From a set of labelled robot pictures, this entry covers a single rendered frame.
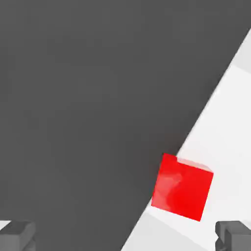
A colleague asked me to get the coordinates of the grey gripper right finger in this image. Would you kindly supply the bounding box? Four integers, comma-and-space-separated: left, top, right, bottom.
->
215, 220, 251, 251

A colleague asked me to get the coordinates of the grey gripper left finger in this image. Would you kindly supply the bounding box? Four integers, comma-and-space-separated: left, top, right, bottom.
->
0, 220, 37, 251

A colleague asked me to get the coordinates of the small red cube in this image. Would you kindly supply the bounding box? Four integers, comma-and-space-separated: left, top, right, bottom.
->
150, 152, 214, 222

